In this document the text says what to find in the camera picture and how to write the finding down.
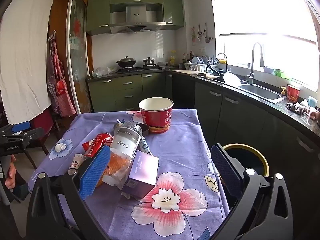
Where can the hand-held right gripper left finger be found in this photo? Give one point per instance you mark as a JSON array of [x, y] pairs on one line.
[[95, 172]]

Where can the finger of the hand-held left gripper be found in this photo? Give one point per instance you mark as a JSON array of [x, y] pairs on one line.
[[21, 127], [32, 133]]

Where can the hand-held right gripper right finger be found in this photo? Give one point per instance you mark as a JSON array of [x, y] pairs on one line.
[[225, 170]]

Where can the small white bottle red label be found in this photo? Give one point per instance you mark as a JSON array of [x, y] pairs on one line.
[[76, 162]]

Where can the yellow rimmed waste bin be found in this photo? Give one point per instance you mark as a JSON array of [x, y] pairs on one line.
[[247, 157]]

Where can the red white milk carton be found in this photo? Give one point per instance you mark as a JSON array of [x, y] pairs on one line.
[[86, 145]]

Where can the red soda can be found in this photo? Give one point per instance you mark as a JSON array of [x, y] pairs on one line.
[[100, 141]]

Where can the clear plastic bottle white label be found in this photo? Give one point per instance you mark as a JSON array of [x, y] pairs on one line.
[[125, 142]]

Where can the purple cardboard box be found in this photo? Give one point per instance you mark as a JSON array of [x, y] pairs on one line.
[[141, 175]]

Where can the white snack wrapper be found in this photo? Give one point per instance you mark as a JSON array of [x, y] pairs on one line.
[[119, 125]]

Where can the white blue tube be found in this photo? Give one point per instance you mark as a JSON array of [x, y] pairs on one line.
[[146, 146]]

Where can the dark plastic tray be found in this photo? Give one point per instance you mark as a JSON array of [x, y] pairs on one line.
[[144, 128]]

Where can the red paper bucket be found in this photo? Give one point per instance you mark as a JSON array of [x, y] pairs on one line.
[[156, 120]]

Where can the person's left hand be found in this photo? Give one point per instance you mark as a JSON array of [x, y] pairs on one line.
[[11, 175]]

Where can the wooden chair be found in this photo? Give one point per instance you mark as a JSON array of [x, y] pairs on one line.
[[41, 122]]

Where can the red checked apron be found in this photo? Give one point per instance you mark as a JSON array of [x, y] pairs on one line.
[[60, 85]]

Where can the dark lower cabinets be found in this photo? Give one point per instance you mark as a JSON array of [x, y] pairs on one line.
[[237, 115]]

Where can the purple floral tablecloth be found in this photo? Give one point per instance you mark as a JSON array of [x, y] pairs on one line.
[[175, 142]]

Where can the white cloth sheet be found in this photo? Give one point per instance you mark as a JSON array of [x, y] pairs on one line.
[[25, 55]]

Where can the green lower cabinets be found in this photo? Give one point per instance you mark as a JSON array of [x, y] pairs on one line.
[[107, 92]]

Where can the green cabinets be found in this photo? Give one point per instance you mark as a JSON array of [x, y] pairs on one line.
[[107, 92], [98, 12]]

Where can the steel sink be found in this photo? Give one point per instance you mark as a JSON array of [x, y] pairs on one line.
[[260, 92]]

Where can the sliding glass door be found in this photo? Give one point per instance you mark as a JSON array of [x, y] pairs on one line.
[[77, 55]]

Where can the white plate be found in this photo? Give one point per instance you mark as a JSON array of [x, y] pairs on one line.
[[232, 78]]

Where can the dark rag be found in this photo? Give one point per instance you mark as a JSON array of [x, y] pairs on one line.
[[295, 108]]

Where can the clear plastic bag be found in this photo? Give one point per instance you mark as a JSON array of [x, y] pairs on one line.
[[103, 72]]

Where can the wooden rolling pin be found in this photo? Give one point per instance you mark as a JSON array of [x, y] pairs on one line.
[[203, 75]]

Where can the yellow pump soap bottle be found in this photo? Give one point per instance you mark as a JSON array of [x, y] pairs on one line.
[[283, 92]]

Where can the steel faucet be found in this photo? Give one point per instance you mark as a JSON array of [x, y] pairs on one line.
[[252, 75]]

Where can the red paper cup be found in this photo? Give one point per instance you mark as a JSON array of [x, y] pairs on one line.
[[293, 93]]

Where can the wooden cutting board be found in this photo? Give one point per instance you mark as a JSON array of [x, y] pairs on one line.
[[185, 71]]

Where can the white dish rack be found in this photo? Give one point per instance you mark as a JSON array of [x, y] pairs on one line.
[[196, 67]]

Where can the blue cup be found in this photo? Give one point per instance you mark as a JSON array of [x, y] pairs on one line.
[[312, 102]]

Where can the gas stove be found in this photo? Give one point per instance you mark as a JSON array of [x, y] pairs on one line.
[[140, 68]]

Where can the black wok with lid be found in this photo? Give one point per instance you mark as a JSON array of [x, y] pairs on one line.
[[126, 62]]

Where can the yellow oil bottle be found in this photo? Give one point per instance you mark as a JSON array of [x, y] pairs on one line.
[[173, 58]]

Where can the steel pot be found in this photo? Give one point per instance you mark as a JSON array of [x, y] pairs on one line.
[[148, 62]]

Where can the green upper cabinets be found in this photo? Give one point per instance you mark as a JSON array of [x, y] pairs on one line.
[[98, 12]]

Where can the window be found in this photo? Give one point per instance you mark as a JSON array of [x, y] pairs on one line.
[[262, 17]]

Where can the steel range hood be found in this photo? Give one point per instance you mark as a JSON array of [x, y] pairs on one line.
[[136, 15]]

